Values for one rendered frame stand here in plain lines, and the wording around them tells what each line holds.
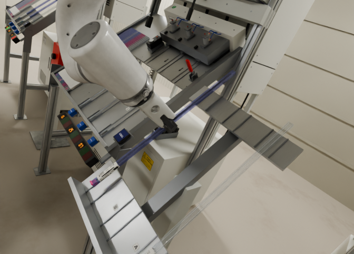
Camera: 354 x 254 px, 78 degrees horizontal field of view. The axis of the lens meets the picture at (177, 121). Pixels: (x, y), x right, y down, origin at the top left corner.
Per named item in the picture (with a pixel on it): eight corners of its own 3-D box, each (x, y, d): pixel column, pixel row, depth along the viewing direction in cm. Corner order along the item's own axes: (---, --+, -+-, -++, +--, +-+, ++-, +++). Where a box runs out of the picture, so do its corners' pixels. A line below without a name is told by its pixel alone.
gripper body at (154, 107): (160, 87, 45) (181, 114, 54) (137, 68, 51) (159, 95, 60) (134, 113, 44) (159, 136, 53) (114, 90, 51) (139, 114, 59)
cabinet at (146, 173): (128, 242, 128) (164, 159, 104) (84, 165, 168) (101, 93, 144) (197, 206, 175) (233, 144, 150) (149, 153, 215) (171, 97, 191)
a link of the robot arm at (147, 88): (155, 78, 43) (162, 87, 46) (135, 62, 49) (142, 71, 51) (125, 108, 43) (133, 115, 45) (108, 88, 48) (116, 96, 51)
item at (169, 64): (186, 98, 93) (184, 89, 89) (115, 47, 131) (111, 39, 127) (239, 57, 101) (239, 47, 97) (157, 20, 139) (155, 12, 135)
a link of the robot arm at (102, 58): (104, 98, 47) (137, 101, 42) (52, 55, 37) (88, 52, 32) (120, 67, 50) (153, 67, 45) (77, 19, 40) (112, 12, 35)
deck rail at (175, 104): (115, 160, 82) (107, 152, 77) (112, 156, 83) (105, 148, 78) (242, 59, 100) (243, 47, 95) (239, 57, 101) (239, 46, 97)
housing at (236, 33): (233, 64, 101) (233, 36, 90) (169, 32, 129) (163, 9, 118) (245, 55, 103) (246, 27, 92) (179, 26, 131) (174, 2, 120)
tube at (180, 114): (94, 187, 56) (91, 185, 55) (92, 183, 57) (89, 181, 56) (235, 74, 65) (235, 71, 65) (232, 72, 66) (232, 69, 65)
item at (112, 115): (112, 151, 81) (108, 147, 79) (58, 78, 119) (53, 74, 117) (152, 120, 86) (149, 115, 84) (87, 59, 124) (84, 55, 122)
